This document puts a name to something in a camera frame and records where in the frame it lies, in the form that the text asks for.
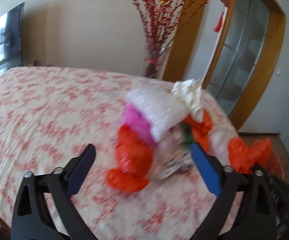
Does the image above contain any green plastic bag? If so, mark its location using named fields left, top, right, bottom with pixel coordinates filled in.
left=183, top=124, right=194, bottom=148

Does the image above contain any orange plastic bag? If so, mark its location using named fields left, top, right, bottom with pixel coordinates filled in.
left=106, top=125, right=153, bottom=193

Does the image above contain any white clear plastic bag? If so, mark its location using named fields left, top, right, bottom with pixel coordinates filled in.
left=126, top=84, right=188, bottom=142

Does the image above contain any pink plastic bag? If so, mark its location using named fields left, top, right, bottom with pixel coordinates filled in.
left=122, top=103, right=156, bottom=148

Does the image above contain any cream paper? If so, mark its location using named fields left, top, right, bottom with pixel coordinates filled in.
left=170, top=79, right=203, bottom=123

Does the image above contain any orange plastic laundry basket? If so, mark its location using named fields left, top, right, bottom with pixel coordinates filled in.
left=227, top=137, right=283, bottom=179

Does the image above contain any black flat television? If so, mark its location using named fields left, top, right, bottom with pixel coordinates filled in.
left=0, top=3, right=25, bottom=76

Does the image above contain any frosted glass wooden door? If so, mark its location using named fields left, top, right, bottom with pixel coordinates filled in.
left=202, top=0, right=285, bottom=129

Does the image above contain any clear glass vase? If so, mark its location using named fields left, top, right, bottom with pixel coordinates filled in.
left=144, top=43, right=170, bottom=79

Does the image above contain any red berry branch bouquet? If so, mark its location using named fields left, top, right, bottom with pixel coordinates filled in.
left=117, top=0, right=231, bottom=53

